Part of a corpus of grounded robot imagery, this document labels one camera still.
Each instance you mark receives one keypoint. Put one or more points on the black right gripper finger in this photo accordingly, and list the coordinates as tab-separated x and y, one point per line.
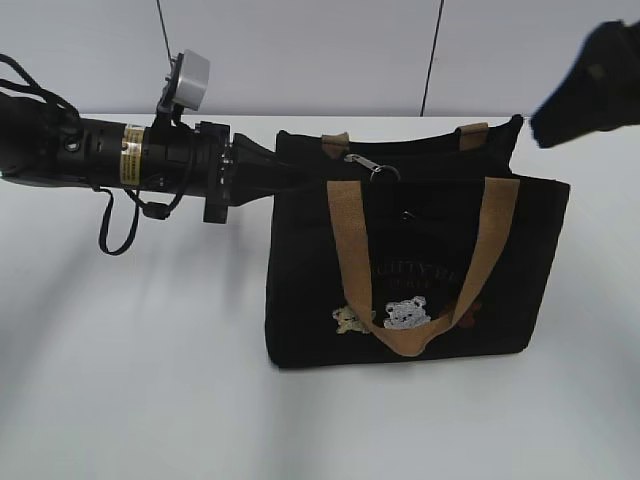
600	93

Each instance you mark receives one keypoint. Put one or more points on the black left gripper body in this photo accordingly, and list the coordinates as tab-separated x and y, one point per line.
185	161

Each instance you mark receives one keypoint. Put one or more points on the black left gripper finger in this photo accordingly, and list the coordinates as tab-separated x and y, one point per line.
250	157
252	183

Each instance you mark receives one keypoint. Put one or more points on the black canvas tote bag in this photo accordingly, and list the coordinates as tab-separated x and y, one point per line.
450	261

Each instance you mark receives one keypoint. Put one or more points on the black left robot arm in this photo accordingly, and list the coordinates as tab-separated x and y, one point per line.
45	145

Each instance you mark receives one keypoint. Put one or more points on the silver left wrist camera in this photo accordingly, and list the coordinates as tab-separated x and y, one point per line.
186	84

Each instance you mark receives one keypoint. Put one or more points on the silver zipper pull with ring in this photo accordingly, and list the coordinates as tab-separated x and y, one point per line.
377	171

